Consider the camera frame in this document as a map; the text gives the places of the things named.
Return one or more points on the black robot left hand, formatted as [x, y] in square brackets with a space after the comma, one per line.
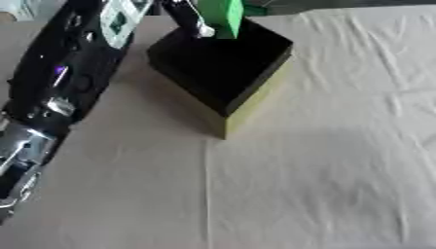
[184, 17]

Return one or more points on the green rectangular block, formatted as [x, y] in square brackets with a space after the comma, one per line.
[224, 14]

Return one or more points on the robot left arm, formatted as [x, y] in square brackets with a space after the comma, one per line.
[62, 74]

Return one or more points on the tan cardboard box black inside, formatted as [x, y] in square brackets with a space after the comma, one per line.
[227, 68]

